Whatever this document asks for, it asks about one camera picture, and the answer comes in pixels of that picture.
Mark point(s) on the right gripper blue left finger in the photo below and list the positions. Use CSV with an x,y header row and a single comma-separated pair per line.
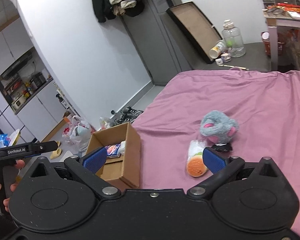
x,y
94,160

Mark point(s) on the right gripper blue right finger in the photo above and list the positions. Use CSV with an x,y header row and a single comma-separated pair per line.
x,y
213,160

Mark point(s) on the black lace fabric piece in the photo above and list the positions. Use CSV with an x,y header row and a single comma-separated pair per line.
x,y
223,148

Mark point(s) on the burger plush toy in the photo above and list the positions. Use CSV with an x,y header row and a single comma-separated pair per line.
x,y
195,166

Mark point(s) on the clear plastic item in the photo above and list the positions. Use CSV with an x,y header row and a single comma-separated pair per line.
x,y
196,147

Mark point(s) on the grey fluffy slipper plush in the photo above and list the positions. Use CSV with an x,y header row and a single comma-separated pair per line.
x,y
218,128

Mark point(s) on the white wrapped soft bundle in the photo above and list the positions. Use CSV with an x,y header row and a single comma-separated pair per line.
x,y
122,148

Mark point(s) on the person's left hand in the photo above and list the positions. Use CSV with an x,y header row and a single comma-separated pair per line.
x,y
8,183

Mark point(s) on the blue tissue pack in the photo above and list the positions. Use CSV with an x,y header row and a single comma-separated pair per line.
x,y
113,151

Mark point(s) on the white plastic bag with items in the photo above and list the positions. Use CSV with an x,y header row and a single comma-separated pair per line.
x,y
78,133

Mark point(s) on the brown cardboard box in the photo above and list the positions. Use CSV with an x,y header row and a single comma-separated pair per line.
x,y
122,169

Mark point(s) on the small clear plastic bag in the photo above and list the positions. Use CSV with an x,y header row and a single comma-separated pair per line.
x,y
106,123

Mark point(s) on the yellow slippers pair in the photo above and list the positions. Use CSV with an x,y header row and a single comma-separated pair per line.
x,y
55,154

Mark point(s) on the white kitchen cabinets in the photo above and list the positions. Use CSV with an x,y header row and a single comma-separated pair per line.
x,y
30,99

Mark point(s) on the grey sneakers pair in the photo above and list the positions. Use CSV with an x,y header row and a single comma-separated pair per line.
x,y
128,115

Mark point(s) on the pink bed sheet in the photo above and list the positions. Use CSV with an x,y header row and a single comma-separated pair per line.
x,y
265,105

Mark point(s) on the small white box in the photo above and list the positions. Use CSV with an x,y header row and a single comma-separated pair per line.
x,y
224,58

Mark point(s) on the tipped white paper cup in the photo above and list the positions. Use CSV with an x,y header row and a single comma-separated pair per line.
x,y
219,48

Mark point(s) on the grey door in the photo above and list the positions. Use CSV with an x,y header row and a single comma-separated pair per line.
x,y
153,34

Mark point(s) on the black framed brown board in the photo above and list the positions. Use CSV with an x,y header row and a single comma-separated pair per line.
x,y
196,27

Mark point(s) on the red waste basket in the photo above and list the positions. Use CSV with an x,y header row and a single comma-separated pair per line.
x,y
281,41

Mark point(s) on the white desk with clutter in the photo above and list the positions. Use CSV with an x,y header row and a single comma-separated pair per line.
x,y
283,16

